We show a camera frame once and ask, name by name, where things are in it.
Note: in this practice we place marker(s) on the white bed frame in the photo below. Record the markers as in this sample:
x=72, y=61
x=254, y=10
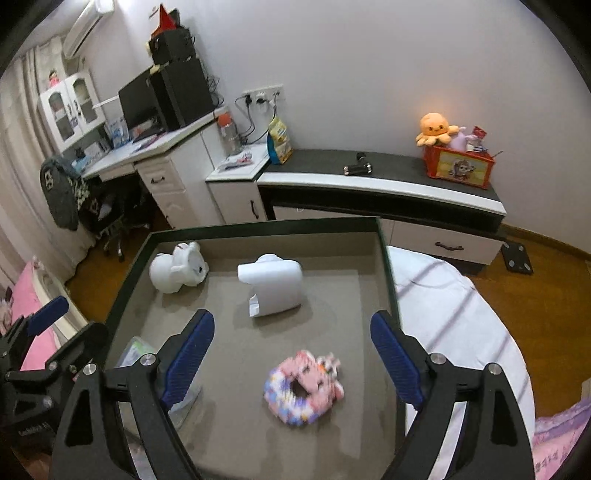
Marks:
x=44, y=279

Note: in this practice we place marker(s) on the white wall outlet strip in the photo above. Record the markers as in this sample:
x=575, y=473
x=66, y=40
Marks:
x=261, y=94

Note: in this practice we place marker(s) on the pink bedding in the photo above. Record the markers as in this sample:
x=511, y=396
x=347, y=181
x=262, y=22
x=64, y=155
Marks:
x=23, y=300

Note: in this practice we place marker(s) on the beige curtain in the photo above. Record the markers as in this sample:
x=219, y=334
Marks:
x=18, y=161

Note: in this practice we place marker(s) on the clear plastic container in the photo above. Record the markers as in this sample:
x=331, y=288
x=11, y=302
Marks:
x=134, y=353

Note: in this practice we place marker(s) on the white air conditioner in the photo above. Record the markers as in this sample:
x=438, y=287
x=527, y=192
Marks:
x=85, y=27

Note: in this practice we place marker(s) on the white cloth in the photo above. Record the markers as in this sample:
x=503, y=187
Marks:
x=461, y=323

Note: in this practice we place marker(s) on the black dumbbell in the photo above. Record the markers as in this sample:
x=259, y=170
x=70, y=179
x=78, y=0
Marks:
x=358, y=168

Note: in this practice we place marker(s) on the dark patterned jacket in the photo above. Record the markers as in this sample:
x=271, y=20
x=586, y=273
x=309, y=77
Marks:
x=60, y=194

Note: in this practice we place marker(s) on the orange-lid clear bottle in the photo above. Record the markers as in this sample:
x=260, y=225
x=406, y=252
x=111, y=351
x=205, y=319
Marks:
x=229, y=136

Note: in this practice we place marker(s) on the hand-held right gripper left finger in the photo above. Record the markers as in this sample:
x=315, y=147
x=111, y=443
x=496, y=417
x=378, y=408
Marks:
x=189, y=355

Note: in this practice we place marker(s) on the white glass-door cabinet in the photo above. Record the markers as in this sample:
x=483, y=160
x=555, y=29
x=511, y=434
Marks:
x=69, y=106

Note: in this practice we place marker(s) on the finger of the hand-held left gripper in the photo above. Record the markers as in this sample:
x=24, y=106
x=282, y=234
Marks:
x=87, y=341
x=48, y=311

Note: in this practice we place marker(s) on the purple plush toy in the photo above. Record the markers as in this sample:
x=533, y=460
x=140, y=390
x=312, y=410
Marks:
x=461, y=138

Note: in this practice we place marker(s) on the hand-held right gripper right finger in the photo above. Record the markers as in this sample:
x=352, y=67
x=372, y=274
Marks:
x=397, y=364

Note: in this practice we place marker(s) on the black computer tower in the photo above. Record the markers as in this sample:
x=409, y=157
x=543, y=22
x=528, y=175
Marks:
x=184, y=92

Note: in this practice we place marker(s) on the black white low cabinet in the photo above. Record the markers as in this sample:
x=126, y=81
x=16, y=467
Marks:
x=392, y=184

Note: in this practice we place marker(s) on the red pointed item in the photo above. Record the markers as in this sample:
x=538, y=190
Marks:
x=165, y=18

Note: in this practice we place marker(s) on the purple blanket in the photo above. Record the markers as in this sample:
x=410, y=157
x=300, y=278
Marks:
x=558, y=438

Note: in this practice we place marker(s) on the yellow blue snack bag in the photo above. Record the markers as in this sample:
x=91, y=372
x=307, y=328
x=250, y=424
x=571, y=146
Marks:
x=279, y=143

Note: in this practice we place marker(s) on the orange octopus plush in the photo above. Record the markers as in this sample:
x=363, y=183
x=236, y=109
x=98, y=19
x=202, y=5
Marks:
x=434, y=127

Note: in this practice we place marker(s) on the white plastic device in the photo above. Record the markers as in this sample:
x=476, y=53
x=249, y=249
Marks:
x=272, y=286

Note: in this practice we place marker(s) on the black box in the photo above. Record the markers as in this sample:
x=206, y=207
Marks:
x=173, y=44

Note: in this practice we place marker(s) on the black computer monitor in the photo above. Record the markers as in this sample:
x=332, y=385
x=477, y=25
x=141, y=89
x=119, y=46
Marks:
x=138, y=104

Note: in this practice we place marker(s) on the black office chair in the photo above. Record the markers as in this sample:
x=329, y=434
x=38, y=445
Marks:
x=115, y=217

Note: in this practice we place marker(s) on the white desk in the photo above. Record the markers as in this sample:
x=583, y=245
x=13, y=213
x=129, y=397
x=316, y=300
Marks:
x=152, y=145

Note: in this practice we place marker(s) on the pink block donut toy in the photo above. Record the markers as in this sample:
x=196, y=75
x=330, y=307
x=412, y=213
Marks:
x=286, y=392

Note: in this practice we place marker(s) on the red storage box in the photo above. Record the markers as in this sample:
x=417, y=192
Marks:
x=457, y=168

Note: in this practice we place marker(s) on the dark green cardboard box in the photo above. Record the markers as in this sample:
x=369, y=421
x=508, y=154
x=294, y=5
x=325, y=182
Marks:
x=231, y=369

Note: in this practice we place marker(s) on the white bear figurine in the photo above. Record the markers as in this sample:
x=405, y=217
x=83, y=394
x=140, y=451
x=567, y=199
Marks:
x=175, y=272

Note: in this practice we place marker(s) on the white corner nightstand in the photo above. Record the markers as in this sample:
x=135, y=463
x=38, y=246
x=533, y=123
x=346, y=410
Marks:
x=235, y=198

